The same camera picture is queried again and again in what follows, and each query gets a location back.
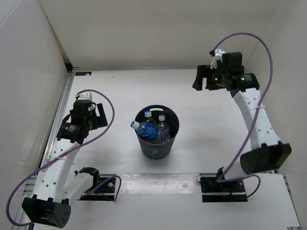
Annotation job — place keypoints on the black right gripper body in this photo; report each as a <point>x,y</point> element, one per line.
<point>215,80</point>

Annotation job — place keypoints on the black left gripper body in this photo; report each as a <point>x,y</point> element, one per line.
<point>92,120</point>

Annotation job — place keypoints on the clear bottle blue label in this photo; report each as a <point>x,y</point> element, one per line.
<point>145,130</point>

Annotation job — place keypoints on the clear unlabelled plastic bottle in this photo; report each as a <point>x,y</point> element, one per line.
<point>148,118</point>

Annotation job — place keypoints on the clear bottle white red label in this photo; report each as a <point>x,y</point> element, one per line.
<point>164,129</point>

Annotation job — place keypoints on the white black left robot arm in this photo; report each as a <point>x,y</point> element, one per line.
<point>51,201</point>

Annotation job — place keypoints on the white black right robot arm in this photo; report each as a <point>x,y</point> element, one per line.
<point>267,153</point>

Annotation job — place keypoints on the dark grey plastic bin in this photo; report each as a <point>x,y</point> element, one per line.
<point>158,151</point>

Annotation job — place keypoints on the dark logo sticker left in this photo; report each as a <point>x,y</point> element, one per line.
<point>83,74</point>

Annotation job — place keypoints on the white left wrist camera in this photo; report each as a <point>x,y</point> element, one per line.
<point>84,96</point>

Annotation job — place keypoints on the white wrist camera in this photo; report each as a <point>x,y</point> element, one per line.
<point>84,96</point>
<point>217,56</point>

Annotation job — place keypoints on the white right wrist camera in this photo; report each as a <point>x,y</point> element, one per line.
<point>217,56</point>

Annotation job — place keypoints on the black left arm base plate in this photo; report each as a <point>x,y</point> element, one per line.
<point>107,189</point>

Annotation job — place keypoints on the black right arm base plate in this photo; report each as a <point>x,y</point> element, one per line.
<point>213,192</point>

